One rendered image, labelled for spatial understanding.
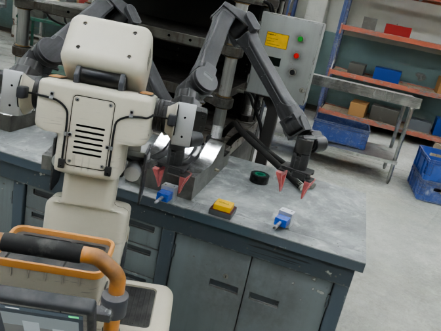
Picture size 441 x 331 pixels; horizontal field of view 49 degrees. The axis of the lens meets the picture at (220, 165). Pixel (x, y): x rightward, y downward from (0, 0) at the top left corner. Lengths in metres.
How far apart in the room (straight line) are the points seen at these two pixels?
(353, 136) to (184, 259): 3.80
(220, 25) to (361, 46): 6.71
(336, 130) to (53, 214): 4.30
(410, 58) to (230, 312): 6.77
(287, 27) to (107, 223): 1.44
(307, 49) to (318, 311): 1.24
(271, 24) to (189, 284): 1.29
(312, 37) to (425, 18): 5.88
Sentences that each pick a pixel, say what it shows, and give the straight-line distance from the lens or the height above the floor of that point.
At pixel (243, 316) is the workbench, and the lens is 1.88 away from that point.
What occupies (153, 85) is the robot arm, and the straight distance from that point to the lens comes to 1.64.
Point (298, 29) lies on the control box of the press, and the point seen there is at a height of 1.42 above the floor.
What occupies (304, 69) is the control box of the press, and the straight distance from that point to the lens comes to 2.43.
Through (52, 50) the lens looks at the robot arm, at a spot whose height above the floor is 1.27.
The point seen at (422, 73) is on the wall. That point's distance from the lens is 8.26.
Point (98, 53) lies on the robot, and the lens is 1.24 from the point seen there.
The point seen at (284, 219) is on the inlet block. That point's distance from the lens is 1.66.
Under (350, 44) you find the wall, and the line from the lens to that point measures 8.23.
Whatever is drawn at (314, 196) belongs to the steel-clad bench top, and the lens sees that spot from 2.06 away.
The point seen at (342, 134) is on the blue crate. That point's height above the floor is 0.36.
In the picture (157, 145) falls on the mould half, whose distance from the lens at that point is 1.98.
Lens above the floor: 1.50
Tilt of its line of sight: 19 degrees down
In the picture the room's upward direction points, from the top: 12 degrees clockwise
